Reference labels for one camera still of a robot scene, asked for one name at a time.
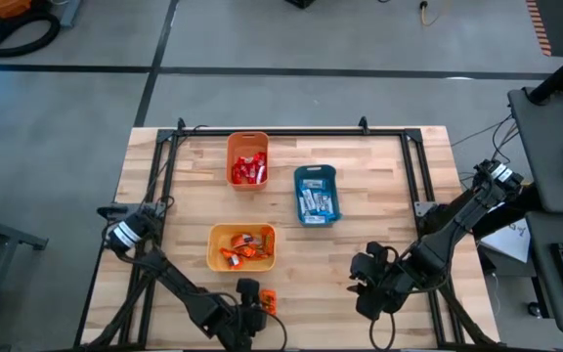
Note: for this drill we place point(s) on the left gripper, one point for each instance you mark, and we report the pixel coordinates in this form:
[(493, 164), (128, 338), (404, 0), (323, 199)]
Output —
[(242, 325)]

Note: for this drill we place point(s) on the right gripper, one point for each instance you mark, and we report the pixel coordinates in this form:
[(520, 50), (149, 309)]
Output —
[(399, 276)]

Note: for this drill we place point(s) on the red KitKat candy bar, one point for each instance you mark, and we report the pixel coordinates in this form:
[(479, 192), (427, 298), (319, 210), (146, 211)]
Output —
[(261, 175), (246, 161), (237, 174), (261, 159), (248, 175)]

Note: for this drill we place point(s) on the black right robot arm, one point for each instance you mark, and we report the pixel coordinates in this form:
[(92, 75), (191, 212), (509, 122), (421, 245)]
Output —
[(457, 225)]

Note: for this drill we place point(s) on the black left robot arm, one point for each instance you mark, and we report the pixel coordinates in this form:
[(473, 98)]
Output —
[(174, 281)]

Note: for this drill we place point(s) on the yellow plastic basket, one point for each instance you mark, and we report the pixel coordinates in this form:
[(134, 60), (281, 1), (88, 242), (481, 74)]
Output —
[(215, 234)]

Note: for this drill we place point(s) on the dark grey plastic basket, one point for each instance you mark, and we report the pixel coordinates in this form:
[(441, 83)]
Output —
[(318, 171)]

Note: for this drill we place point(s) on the white paper sheet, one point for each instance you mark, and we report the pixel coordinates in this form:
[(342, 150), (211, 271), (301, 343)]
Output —
[(513, 242)]

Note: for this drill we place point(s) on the orange plastic basket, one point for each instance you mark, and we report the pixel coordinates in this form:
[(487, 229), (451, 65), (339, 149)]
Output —
[(247, 144)]

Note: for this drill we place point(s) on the dark grey desk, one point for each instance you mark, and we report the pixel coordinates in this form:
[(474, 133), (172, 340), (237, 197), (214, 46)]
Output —
[(545, 293), (545, 127)]

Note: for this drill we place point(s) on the black metal pole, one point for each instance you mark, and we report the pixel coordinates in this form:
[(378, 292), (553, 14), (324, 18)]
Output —
[(560, 73)]

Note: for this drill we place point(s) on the orange vacuum cleaner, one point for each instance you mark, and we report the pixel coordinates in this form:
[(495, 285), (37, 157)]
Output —
[(3, 7)]

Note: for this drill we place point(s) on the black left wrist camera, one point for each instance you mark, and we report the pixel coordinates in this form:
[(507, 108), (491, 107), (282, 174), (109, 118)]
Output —
[(248, 291)]

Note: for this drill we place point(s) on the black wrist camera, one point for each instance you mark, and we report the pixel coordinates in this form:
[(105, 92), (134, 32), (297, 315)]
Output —
[(378, 251), (248, 291)]

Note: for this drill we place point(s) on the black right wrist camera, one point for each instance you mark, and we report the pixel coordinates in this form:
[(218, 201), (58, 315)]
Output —
[(378, 251)]

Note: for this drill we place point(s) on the silver metal bracket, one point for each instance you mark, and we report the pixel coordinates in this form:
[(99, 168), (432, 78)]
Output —
[(421, 209)]

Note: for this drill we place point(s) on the black frame clamp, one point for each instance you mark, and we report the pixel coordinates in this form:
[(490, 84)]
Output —
[(181, 124), (363, 124)]

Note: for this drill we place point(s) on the black aluminium table frame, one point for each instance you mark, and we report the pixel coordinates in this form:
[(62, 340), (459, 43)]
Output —
[(286, 132)]

